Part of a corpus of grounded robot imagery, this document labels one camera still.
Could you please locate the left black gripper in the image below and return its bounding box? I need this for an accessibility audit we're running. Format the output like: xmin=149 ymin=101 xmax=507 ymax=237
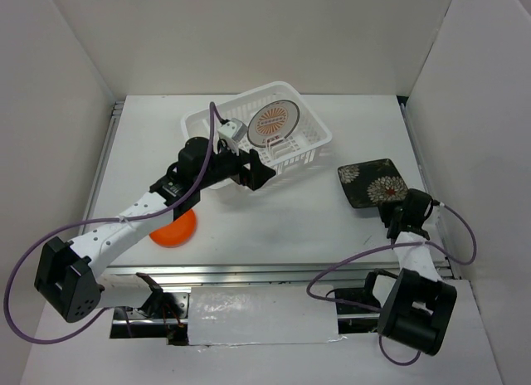
xmin=196 ymin=139 xmax=275 ymax=191

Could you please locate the black square floral plate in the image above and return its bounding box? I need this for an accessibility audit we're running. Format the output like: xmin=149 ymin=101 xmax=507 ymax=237
xmin=337 ymin=158 xmax=408 ymax=209

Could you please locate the white round sunburst plate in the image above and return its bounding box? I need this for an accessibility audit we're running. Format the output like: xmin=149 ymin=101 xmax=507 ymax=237
xmin=247 ymin=100 xmax=300 ymax=148

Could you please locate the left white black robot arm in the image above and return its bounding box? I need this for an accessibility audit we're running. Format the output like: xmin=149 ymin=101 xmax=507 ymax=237
xmin=35 ymin=137 xmax=276 ymax=323

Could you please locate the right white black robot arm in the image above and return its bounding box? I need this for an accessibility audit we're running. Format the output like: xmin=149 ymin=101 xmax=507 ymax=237
xmin=361 ymin=188 xmax=457 ymax=356

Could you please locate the white plastic dish rack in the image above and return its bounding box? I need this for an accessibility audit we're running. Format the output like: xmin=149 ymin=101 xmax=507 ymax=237
xmin=181 ymin=81 xmax=334 ymax=191

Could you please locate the orange round plate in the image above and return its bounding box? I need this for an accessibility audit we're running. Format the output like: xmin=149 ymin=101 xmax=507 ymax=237
xmin=149 ymin=209 xmax=197 ymax=248

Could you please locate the white foam board cover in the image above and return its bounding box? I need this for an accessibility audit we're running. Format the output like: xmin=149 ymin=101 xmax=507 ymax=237
xmin=188 ymin=285 xmax=341 ymax=346

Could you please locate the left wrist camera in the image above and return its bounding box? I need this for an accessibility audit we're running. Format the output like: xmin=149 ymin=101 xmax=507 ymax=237
xmin=217 ymin=118 xmax=247 ymax=155

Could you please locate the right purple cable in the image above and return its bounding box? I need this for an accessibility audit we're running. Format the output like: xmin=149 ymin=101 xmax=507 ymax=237
xmin=306 ymin=201 xmax=478 ymax=368

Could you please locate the purple cable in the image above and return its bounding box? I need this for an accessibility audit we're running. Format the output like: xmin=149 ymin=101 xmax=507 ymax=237
xmin=306 ymin=201 xmax=478 ymax=368
xmin=3 ymin=100 xmax=227 ymax=344

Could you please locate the aluminium rail frame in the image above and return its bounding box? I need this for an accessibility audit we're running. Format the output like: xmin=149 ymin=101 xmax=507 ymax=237
xmin=74 ymin=95 xmax=461 ymax=287

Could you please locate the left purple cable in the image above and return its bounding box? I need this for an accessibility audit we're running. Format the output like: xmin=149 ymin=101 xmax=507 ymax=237
xmin=3 ymin=100 xmax=227 ymax=344

